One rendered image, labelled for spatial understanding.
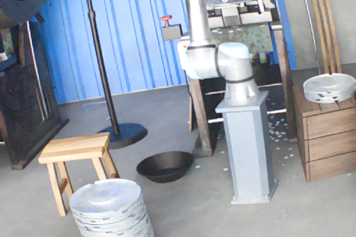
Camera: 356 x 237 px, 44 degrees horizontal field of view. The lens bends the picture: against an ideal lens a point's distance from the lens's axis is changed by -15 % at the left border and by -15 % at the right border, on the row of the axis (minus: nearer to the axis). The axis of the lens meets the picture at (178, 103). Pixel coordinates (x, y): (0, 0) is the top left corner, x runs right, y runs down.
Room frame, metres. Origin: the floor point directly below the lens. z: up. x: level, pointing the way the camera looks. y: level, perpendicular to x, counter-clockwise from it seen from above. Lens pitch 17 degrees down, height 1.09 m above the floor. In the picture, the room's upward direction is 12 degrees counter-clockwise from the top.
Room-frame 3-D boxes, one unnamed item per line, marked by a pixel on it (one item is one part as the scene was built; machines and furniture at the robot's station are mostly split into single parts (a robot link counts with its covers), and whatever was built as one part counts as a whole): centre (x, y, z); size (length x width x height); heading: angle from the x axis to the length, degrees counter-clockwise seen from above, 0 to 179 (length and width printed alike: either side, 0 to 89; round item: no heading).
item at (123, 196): (1.65, 0.34, 0.29); 0.29 x 0.29 x 0.01
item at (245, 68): (1.96, -0.25, 0.62); 0.13 x 0.12 x 0.14; 69
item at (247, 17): (2.76, -0.40, 0.67); 0.45 x 0.30 x 0.06; 77
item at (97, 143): (2.17, 0.52, 0.16); 0.34 x 0.24 x 0.34; 83
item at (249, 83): (1.96, -0.26, 0.50); 0.15 x 0.15 x 0.10
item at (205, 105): (2.96, -0.17, 0.45); 0.92 x 0.12 x 0.90; 167
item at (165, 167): (2.38, 0.12, 0.04); 0.30 x 0.30 x 0.07
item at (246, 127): (1.96, -0.26, 0.23); 0.19 x 0.19 x 0.45; 65
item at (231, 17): (2.59, -0.36, 0.72); 0.25 x 0.14 x 0.14; 167
